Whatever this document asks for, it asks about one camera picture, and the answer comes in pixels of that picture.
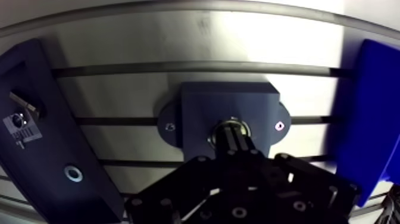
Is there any dark blue-grey housing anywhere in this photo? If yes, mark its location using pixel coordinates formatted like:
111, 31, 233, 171
155, 81, 292, 161

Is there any blue bin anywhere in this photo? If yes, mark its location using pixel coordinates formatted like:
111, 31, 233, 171
324, 38, 400, 208

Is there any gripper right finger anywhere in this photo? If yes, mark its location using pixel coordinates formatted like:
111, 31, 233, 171
236, 124, 361, 224

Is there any steel bearing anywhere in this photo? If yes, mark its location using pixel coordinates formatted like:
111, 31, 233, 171
207, 116, 252, 149

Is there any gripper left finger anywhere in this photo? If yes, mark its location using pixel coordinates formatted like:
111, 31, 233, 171
124, 123, 238, 224

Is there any dark blue-grey tray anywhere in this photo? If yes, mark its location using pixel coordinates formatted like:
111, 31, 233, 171
0, 38, 126, 224

